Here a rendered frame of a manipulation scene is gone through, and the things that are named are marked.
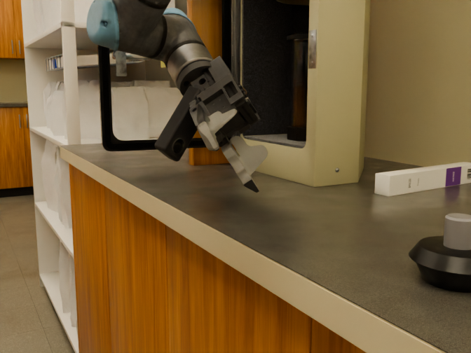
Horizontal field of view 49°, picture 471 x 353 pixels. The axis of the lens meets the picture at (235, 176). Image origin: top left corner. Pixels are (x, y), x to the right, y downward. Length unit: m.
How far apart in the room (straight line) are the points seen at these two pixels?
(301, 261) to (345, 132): 0.50
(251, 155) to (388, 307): 0.40
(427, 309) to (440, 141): 0.90
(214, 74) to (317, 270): 0.39
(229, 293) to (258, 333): 0.09
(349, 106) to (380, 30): 0.50
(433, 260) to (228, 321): 0.36
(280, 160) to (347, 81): 0.22
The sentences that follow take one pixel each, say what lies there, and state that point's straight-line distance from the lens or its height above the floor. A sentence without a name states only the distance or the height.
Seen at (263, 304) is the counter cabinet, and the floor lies 0.86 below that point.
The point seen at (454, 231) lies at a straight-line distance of 0.54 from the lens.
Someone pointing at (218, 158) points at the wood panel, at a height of 0.95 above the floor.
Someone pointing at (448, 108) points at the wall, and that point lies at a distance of 1.34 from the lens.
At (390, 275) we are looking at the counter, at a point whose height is 0.94.
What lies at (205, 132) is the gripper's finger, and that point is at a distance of 0.71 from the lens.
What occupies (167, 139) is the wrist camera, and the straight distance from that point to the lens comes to 0.80.
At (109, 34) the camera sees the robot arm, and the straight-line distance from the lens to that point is 0.84.
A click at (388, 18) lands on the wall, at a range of 1.49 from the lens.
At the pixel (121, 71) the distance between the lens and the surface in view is 1.16.
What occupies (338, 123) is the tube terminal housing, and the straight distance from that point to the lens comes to 1.03.
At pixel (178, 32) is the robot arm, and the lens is 0.90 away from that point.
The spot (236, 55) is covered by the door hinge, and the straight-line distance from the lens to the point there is 1.26.
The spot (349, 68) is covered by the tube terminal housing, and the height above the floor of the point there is 1.17.
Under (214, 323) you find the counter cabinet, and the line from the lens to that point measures 0.84.
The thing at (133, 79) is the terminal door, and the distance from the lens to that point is 1.18.
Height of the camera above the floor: 1.13
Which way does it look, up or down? 10 degrees down
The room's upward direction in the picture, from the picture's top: straight up
